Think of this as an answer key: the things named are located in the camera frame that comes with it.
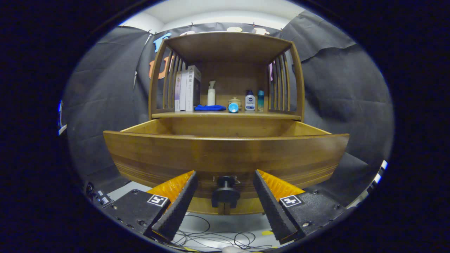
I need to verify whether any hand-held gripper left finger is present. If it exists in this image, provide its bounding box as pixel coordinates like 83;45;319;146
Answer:
99;170;198;243

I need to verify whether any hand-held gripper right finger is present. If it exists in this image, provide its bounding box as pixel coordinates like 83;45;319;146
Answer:
253;169;347;245

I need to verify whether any black drawer knob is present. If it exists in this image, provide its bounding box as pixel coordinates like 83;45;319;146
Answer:
211;176;241;208

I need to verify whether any wooden drawer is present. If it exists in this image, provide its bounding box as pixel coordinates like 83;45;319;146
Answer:
103;118;350;201

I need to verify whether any wooden cabinet door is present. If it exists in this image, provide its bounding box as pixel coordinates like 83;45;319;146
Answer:
227;197;265;215
188;197;223;215

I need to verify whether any wooden countertop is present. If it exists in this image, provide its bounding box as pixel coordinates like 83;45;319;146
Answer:
152;111;302;121

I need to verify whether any wooden cabinet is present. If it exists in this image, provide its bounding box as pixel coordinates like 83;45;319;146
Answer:
148;31;306;215

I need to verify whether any black power strip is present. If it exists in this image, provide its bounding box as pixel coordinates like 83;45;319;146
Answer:
84;181;115;209

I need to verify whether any blue folded cloth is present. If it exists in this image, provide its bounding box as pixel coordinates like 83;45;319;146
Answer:
194;104;227;111

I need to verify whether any white lotion bottle blue cap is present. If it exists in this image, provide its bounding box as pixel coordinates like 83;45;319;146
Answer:
245;90;256;111

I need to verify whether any white black striped object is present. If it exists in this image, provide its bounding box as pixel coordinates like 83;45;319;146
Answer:
366;160;388;195

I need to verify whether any purple white book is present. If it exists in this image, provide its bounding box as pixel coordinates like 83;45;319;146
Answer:
174;72;182;112

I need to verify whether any thin white book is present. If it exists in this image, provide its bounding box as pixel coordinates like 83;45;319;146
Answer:
180;70;188;112

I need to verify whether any white pump bottle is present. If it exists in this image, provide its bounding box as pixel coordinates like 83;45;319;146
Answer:
207;80;216;106

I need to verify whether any white book with dark cover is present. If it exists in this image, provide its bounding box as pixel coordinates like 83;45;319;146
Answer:
186;65;202;111

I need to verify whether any tangle of black cables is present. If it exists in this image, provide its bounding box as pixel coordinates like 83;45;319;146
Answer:
155;214;275;253

